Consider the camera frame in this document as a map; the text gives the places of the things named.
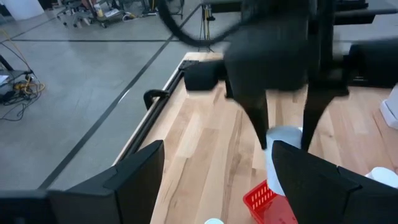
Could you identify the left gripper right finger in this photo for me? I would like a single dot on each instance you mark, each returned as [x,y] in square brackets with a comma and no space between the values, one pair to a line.
[326,199]

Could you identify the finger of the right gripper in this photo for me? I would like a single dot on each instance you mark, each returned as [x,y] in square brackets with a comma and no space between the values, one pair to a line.
[256,109]
[314,112]

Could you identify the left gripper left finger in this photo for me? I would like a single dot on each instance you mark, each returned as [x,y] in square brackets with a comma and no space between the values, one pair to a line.
[124,193]

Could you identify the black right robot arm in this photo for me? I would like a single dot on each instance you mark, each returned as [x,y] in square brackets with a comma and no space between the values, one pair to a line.
[320,37]

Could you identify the red plastic basket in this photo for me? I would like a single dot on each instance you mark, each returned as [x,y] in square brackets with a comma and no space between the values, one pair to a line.
[264,208]

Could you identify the white hexagonal plant pot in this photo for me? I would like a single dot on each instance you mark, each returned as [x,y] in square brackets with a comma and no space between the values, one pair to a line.
[391,112]

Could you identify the cluttered equipment cart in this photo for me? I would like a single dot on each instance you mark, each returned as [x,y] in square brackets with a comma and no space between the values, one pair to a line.
[105,14]

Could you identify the office chair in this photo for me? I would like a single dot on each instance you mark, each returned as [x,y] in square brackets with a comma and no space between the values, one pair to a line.
[73,14]

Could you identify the white round column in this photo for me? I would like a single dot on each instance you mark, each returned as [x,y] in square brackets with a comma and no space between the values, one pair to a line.
[23,9]

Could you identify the black metal table frame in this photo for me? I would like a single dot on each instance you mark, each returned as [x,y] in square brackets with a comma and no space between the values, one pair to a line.
[147,124]

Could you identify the black frame clamp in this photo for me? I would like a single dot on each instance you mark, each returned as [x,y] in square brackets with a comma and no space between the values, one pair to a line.
[149,95]

